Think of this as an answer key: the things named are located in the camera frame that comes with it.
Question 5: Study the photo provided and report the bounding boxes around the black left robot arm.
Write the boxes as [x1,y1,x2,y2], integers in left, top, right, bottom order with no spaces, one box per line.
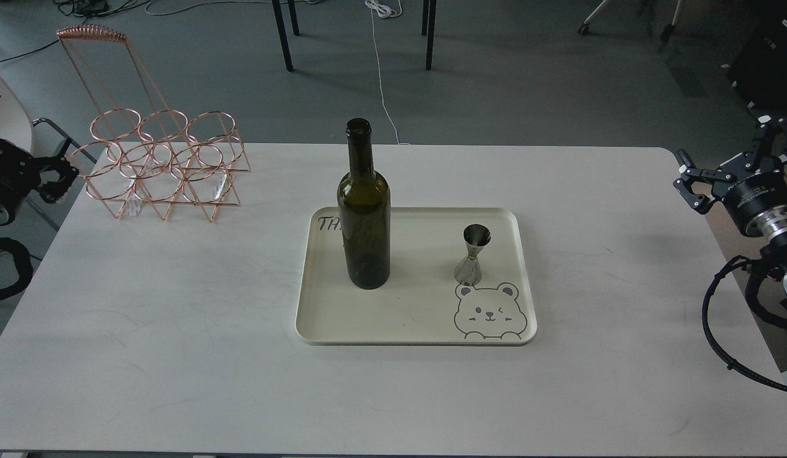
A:
[0,117,80,301]

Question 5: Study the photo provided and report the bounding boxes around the black floor cables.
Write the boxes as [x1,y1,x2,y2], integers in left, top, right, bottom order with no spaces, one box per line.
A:
[0,0,152,67]

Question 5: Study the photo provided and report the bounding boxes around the cream bear serving tray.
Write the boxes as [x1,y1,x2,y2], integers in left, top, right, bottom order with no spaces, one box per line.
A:
[295,207,538,345]

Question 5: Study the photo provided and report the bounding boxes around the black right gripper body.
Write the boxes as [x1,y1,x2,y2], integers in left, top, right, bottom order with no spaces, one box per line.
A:
[711,153,787,237]

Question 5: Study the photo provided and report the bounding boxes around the white office chair base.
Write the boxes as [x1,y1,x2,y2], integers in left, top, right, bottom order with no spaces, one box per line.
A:
[576,1,687,45]

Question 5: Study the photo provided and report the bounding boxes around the steel double jigger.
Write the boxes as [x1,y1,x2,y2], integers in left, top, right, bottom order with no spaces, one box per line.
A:
[454,224,491,286]

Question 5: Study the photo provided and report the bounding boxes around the black table legs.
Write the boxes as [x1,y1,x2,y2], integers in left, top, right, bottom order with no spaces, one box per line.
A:
[271,0,437,72]

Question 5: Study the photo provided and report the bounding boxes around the copper wire bottle rack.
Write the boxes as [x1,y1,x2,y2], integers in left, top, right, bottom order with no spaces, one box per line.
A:
[57,24,251,221]

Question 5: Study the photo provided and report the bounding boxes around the white floor cable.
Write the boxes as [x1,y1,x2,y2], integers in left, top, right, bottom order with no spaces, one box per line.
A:
[365,0,412,146]

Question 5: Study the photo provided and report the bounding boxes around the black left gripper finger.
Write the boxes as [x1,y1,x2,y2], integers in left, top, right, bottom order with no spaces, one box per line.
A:
[38,179,74,205]
[32,139,79,185]

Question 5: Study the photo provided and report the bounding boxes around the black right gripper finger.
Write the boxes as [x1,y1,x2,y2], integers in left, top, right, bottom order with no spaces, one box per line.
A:
[672,176,725,215]
[676,149,737,182]

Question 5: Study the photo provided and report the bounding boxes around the dark green wine bottle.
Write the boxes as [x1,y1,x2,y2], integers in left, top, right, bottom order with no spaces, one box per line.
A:
[336,117,391,289]

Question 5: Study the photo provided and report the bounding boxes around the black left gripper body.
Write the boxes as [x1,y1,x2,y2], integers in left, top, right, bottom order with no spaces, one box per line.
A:
[0,141,41,214]

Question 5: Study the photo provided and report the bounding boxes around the black cabinet on floor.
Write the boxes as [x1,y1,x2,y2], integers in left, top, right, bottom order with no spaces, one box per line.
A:
[727,15,787,108]

